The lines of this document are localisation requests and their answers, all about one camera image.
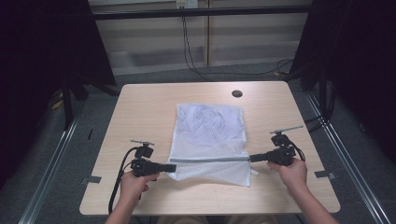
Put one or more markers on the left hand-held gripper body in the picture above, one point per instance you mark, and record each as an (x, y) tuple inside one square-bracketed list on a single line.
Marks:
[(143, 163)]

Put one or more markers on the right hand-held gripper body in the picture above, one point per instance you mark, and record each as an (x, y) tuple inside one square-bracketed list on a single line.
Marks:
[(283, 152)]

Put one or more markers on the white mesh laundry bag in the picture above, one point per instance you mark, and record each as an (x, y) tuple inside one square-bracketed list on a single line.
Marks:
[(211, 152)]

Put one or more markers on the person's left hand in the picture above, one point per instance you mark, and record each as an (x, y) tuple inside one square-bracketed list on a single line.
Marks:
[(135, 186)]

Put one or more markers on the person's right hand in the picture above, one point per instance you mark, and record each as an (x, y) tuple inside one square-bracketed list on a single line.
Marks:
[(292, 175)]

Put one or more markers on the pale garment inside bag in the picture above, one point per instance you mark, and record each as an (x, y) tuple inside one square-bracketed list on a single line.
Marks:
[(210, 124)]

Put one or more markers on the black metal stand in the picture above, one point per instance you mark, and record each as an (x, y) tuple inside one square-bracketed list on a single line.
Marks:
[(67, 105)]

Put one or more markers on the black curtain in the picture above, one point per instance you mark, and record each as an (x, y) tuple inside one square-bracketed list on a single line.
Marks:
[(46, 46), (358, 62)]

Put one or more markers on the grey table edge bracket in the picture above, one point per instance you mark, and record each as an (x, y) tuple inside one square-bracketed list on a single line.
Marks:
[(325, 174), (91, 179)]

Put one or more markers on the aluminium floor rail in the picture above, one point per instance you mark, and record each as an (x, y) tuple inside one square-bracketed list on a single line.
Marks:
[(49, 174), (348, 165)]

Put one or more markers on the black horizontal frame bar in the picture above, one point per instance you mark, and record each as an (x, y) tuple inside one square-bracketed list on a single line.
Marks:
[(199, 12)]

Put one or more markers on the white wall power outlet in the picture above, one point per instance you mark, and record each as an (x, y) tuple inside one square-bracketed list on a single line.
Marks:
[(187, 3)]

